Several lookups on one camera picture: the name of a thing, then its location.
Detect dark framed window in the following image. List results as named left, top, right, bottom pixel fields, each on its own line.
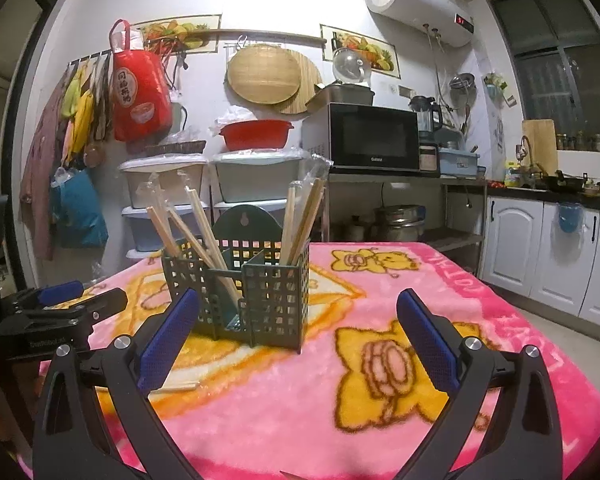
left=490, top=0, right=600, bottom=153

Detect white kitchen cabinets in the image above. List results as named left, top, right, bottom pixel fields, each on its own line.
left=480, top=195, right=600, bottom=333

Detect red plastic basin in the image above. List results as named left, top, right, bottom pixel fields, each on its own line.
left=218, top=120, right=295, bottom=151

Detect black microwave oven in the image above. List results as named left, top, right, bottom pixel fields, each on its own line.
left=301, top=102, right=421, bottom=172

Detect small steel pot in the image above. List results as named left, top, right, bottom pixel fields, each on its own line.
left=345, top=215, right=373, bottom=241

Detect hanging yellow cloth bundle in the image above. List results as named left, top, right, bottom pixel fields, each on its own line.
left=60, top=62, right=112, bottom=166

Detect black kitchen countertop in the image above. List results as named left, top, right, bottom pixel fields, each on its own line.
left=485, top=180, right=600, bottom=206

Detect white water heater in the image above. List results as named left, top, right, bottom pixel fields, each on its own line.
left=366, top=0, right=476, bottom=47

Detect white crumpled plastic bags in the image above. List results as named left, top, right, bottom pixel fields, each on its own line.
left=215, top=105, right=256, bottom=123

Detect black blender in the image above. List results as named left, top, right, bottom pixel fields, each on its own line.
left=409, top=95, right=443, bottom=133

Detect hanging steel pot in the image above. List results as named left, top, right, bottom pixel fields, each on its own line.
left=449, top=72, right=477, bottom=106

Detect round wooden board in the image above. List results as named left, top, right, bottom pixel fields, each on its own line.
left=272, top=50, right=325, bottom=115

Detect steel kitchen rack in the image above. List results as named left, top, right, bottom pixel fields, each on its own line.
left=322, top=170, right=488, bottom=256

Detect fruit wall poster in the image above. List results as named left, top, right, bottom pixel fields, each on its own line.
left=130, top=15, right=223, bottom=55
left=320, top=23, right=398, bottom=78

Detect green perforated utensil holder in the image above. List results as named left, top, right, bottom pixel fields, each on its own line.
left=161, top=204, right=312, bottom=355

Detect hanging pink garment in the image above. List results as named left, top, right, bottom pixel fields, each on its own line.
left=20, top=85, right=71, bottom=261

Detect wooden cutting board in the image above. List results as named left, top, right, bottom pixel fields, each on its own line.
left=521, top=118, right=557, bottom=161

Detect loose chopstick on blanket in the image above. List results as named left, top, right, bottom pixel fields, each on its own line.
left=147, top=381, right=199, bottom=395

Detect blue plastic bag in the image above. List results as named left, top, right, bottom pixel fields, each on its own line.
left=50, top=167, right=108, bottom=250

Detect red hanging bag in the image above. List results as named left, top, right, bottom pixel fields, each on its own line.
left=109, top=19, right=173, bottom=143

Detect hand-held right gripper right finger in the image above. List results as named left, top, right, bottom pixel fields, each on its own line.
left=396, top=287, right=566, bottom=480

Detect large steel pot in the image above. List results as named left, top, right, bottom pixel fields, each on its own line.
left=375, top=204, right=427, bottom=242

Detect black wok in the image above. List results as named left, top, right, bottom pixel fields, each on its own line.
left=540, top=170, right=588, bottom=192

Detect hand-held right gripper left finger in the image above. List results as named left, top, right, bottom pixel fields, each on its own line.
left=32, top=287, right=203, bottom=480

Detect steel tray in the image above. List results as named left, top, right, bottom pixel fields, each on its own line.
left=306, top=84, right=376, bottom=107

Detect pink printed blanket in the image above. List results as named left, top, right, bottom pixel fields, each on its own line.
left=17, top=241, right=600, bottom=480

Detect blue hanging bowl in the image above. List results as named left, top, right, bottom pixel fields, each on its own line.
left=557, top=202, right=586, bottom=235

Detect round bamboo tray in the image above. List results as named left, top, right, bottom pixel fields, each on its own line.
left=226, top=44, right=302, bottom=106

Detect small wall basket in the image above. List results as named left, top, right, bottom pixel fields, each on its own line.
left=482, top=72, right=518, bottom=108

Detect row of spice jars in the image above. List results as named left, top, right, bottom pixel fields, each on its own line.
left=555, top=130, right=600, bottom=153

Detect pale blue plastic box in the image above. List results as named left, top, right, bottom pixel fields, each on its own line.
left=437, top=147, right=480, bottom=177

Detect glass pot lid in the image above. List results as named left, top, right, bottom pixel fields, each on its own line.
left=332, top=47, right=373, bottom=86

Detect pile of wooden chopsticks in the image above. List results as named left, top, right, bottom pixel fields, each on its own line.
left=136, top=167, right=328, bottom=306

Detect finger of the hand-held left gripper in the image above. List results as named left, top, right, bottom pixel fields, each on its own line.
left=0, top=287, right=129, bottom=333
left=0, top=281, right=87, bottom=317

